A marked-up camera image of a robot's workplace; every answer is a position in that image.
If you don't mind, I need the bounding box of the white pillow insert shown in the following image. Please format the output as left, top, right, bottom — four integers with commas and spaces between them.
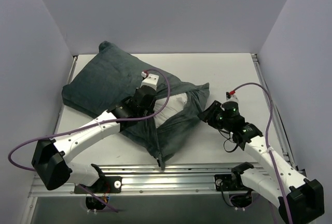
154, 93, 188, 128

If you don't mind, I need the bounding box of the zebra and grey pillowcase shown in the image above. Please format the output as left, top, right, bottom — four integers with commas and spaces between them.
62, 41, 210, 167

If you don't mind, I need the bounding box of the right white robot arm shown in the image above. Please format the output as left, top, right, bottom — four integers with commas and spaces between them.
198, 101, 325, 223

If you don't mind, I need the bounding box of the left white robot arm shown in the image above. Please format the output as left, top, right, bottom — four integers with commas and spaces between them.
32, 86, 157, 192

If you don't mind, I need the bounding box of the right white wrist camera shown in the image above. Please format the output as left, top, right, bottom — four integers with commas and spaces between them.
226, 90, 239, 103

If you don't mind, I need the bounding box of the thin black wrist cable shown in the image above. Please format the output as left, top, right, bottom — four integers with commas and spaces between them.
223, 129, 242, 153

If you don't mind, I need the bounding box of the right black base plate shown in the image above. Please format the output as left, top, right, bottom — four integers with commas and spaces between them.
214, 174, 249, 192

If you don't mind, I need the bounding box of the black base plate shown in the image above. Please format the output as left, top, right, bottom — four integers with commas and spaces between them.
75, 176, 122, 193
214, 174, 249, 192

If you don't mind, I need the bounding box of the aluminium front rail frame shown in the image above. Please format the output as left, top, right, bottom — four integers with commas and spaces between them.
28, 161, 311, 224

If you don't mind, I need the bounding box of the left side aluminium rail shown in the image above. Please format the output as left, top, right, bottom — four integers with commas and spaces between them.
58, 55, 78, 119

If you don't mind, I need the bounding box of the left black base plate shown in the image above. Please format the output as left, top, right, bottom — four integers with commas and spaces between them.
75, 176, 122, 193

